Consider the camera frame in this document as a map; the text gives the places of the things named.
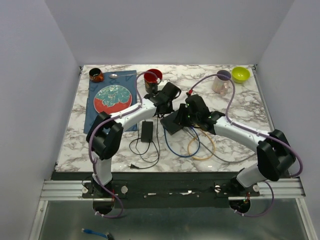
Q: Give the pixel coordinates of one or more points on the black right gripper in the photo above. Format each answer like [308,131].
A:
[183,108]

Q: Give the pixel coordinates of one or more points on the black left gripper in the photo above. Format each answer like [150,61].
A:
[169,110]

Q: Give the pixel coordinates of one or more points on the black network switch box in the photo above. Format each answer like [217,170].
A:
[169,125]

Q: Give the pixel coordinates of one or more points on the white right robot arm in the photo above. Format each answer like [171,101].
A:
[274,154]

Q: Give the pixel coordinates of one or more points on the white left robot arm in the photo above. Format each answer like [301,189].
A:
[104,137]

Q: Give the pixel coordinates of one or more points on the black mug red inside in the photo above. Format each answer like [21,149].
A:
[152,78]

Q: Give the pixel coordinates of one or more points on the pink mug purple inside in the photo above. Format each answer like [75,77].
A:
[221,82]

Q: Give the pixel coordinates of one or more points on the red and teal plate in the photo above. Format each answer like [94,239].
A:
[112,99]

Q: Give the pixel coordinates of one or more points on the silver spoon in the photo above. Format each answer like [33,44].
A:
[116,76]

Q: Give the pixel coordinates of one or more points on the lime green bowl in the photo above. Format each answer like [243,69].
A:
[240,74]

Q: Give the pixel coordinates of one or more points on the small brown cup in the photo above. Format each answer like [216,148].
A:
[96,75]

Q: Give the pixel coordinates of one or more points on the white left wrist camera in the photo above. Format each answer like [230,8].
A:
[162,83]

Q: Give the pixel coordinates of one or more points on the black mounting base plate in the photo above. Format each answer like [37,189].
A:
[165,190]

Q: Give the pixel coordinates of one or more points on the aluminium rail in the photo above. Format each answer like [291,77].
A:
[72,190]

